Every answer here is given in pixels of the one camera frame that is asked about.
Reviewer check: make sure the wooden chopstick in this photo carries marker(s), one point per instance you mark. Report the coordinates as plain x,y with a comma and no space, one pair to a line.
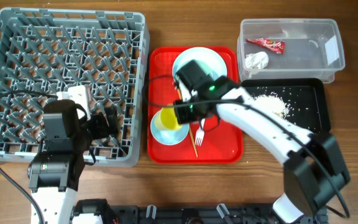
189,131

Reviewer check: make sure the yellow plastic cup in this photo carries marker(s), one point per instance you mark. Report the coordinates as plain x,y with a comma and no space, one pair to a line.
166,119

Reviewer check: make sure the red snack wrapper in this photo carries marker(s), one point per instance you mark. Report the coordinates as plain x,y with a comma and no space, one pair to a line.
275,46

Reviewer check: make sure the white napkin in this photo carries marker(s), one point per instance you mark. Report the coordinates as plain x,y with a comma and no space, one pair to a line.
256,61

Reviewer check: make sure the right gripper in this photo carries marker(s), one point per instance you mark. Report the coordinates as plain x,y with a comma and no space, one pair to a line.
182,116

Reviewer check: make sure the white plastic fork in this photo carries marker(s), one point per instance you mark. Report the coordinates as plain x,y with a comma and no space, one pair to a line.
200,134

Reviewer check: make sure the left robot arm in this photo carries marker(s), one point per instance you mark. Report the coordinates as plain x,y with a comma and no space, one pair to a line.
54,172

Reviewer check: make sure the light blue bowl with cup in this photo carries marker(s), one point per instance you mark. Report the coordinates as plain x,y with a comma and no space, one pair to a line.
165,136

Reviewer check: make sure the grey plastic dishwasher rack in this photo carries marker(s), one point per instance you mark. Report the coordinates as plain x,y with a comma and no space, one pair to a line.
43,51

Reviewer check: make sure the black food waste tray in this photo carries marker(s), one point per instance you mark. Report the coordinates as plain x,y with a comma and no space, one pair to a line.
317,120

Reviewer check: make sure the red plastic serving tray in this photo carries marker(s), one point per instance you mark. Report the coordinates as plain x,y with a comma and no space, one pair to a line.
222,145

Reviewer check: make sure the rice and peanut shells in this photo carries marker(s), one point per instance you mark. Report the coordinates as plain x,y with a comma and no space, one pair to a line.
272,104

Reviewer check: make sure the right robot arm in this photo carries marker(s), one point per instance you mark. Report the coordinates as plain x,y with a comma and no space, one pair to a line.
314,170

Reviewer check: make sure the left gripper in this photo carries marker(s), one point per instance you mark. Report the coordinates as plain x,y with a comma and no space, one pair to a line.
97,120

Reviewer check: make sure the clear plastic waste bin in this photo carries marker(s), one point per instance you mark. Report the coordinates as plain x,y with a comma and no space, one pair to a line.
313,48

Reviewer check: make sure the light blue round plate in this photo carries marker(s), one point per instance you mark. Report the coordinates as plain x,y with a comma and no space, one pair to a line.
210,59

